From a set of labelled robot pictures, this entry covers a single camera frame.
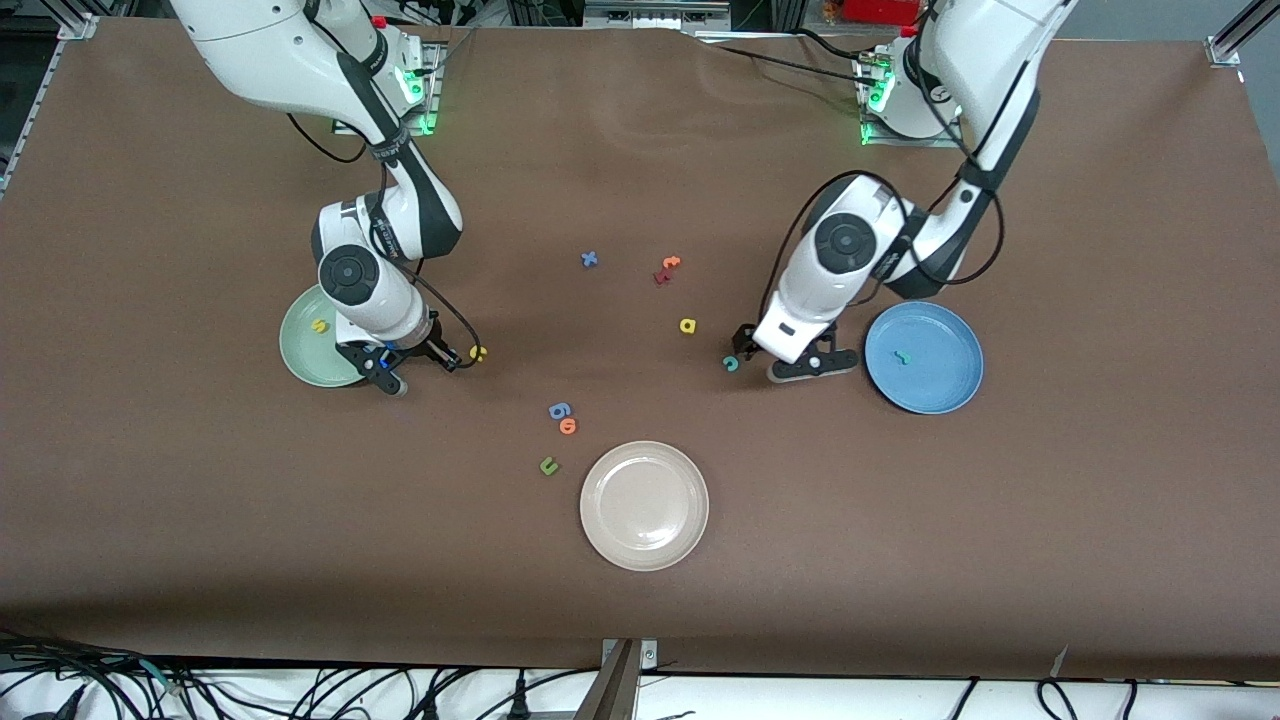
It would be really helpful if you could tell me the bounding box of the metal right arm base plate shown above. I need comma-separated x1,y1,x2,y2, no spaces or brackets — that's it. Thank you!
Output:
333,42,443,137

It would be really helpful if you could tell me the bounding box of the grey metal box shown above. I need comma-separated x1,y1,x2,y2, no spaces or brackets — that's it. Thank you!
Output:
583,0,731,29

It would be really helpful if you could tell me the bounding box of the looped black floor cable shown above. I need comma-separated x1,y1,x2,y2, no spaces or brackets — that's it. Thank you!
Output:
1035,676,1081,720

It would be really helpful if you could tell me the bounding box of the aluminium frame profile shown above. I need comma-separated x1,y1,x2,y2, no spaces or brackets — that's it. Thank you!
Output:
1205,0,1280,69
0,12,101,196

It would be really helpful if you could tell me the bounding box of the pale green plate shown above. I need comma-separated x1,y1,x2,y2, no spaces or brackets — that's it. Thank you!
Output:
279,284,373,389

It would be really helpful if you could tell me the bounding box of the black floor cable tangle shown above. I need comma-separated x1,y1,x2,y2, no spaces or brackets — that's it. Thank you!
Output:
0,625,601,720

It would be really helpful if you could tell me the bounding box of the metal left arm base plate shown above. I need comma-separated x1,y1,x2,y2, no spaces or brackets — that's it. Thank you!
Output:
858,50,967,149

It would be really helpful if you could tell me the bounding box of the black cable to arm base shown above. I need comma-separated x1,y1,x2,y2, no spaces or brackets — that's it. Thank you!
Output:
690,28,881,86

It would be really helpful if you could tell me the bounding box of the brown table cover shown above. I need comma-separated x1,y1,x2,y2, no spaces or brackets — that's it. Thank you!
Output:
0,18,1280,681

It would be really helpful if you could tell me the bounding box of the beige plate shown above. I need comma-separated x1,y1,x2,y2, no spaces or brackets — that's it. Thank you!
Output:
579,440,710,572

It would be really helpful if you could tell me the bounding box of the aluminium post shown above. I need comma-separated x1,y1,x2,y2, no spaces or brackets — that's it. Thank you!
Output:
572,640,641,720

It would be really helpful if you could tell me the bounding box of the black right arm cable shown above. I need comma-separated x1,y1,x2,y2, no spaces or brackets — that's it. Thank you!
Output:
285,110,483,353

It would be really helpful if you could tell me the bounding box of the blue plate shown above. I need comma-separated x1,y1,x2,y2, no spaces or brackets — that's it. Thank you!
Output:
864,301,985,415

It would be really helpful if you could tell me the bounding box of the small metal bracket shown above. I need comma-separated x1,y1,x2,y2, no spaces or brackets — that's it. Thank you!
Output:
600,638,659,673

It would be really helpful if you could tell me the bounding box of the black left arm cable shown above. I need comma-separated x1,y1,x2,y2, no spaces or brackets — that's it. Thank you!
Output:
762,90,1006,331

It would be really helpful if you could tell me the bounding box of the red box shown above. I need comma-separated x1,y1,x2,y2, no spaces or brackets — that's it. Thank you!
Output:
840,0,926,26

